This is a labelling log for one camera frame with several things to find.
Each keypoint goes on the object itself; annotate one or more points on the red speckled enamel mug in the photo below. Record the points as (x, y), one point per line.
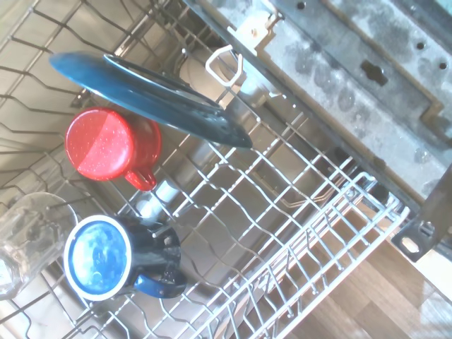
(102, 144)

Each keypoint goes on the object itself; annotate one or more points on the steel dishwasher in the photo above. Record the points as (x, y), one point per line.
(353, 70)

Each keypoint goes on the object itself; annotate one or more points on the clear drinking glass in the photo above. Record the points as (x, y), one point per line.
(28, 240)

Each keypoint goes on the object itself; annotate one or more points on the blue mug with white rim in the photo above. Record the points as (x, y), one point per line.
(95, 257)

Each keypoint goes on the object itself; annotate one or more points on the dark blue plate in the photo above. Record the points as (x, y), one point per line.
(155, 79)
(106, 88)

